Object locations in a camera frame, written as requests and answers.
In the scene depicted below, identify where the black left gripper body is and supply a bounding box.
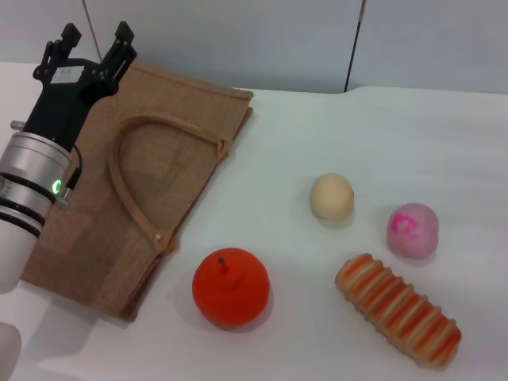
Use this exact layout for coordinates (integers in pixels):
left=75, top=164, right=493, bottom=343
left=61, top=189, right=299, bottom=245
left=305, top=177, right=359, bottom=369
left=25, top=56, right=120, bottom=152

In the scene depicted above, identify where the pink round pastry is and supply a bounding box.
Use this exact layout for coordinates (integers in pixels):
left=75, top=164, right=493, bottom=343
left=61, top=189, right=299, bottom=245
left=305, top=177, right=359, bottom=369
left=387, top=202, right=441, bottom=260

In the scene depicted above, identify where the beige egg yolk pastry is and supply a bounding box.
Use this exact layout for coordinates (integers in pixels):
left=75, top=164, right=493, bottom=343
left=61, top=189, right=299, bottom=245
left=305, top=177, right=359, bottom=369
left=309, top=172, right=355, bottom=221

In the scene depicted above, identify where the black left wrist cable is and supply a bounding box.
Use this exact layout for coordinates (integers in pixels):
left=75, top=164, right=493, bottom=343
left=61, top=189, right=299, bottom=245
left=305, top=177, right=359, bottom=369
left=63, top=144, right=84, bottom=199

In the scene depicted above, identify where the brown woven handbag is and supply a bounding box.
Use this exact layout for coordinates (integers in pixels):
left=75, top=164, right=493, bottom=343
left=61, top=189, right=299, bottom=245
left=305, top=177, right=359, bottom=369
left=19, top=58, right=255, bottom=322

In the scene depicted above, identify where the orange toy persimmon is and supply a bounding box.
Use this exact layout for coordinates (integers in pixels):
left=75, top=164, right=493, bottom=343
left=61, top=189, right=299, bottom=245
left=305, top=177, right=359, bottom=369
left=191, top=248, right=271, bottom=329

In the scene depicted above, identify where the orange striped long bread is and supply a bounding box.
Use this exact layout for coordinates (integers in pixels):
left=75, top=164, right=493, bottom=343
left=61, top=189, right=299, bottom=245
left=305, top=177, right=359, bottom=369
left=334, top=253, right=463, bottom=368

